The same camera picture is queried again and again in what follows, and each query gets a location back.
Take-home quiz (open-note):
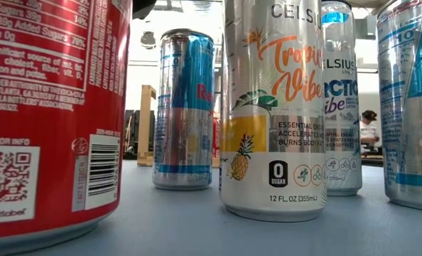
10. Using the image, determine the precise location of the Celsius Tropical Vibe can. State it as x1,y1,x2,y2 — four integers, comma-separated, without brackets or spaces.
218,0,328,223

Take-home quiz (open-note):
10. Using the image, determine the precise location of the silver blue Red Bull can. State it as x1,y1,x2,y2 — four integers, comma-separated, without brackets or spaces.
376,0,422,213
152,28,216,191

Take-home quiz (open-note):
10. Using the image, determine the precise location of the Celsius Arctic Vibe can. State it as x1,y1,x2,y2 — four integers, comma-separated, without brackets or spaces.
320,0,363,197

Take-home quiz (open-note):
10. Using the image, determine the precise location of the grey ceiling duct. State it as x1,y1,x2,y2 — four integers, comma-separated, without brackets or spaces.
355,16,377,40

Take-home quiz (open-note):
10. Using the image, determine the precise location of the grey hanging lamp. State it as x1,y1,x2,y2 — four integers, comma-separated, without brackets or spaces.
139,31,158,49

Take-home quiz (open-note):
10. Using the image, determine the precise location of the slatted wooden shelf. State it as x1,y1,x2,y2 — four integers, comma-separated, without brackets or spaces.
136,84,222,168

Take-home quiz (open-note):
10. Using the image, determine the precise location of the person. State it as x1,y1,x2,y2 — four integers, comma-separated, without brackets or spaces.
359,110,381,147

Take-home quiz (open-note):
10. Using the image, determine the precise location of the dark work table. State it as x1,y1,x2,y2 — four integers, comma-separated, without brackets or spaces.
359,149,384,166

